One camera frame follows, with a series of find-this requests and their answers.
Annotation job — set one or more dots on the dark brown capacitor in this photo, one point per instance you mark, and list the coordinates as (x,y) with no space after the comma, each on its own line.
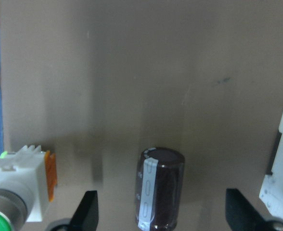
(159,181)

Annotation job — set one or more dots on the green push button switch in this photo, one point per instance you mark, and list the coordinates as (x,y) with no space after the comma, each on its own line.
(27,181)

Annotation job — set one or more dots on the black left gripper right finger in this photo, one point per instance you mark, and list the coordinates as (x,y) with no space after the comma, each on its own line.
(241,215)

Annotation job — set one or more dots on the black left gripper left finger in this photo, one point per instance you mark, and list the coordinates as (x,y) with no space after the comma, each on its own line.
(86,216)

